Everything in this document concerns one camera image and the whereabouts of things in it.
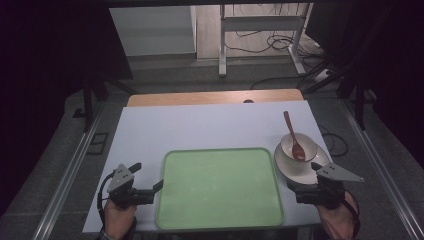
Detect black looped cable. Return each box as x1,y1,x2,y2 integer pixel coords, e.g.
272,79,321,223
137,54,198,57
319,124,350,158

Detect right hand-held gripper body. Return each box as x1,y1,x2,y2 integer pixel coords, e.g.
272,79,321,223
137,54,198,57
295,163,365,210

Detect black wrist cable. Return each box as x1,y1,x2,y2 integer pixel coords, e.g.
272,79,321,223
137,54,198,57
339,189,362,239

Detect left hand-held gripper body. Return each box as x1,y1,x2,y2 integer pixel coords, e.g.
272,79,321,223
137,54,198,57
107,163,156,210

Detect black floor socket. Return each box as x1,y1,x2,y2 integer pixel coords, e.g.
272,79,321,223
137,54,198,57
86,132,110,156

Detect green tray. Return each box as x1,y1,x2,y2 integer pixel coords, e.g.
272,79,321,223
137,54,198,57
155,147,285,231

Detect red-brown spoon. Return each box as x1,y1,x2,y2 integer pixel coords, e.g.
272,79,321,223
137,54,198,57
283,110,307,162

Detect person's left hand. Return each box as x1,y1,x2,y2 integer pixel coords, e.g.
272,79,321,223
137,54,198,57
103,199,138,240

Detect black stand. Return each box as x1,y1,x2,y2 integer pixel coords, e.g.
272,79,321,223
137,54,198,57
81,71,138,133

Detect white desk frame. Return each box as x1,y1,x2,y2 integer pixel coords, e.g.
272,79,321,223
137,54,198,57
218,3,314,78

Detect white bowl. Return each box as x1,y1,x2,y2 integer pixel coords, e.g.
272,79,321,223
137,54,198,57
280,132,318,164

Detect white plate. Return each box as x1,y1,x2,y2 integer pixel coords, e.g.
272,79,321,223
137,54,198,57
274,141,331,186

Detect person's right hand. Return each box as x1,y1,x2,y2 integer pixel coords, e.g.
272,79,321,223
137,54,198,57
316,192,360,240

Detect grey cabinet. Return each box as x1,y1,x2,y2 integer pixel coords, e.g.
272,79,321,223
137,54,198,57
109,5,198,57

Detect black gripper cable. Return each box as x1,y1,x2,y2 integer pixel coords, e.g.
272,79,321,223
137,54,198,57
96,172,116,229

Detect black floor cables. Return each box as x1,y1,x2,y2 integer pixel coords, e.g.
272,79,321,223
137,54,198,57
223,29,329,91

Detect metal floor rail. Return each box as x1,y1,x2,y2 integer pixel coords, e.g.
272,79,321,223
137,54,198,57
31,103,105,240
341,99,424,240

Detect white table board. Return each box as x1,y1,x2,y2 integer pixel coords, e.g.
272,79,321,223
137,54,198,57
82,99,332,234

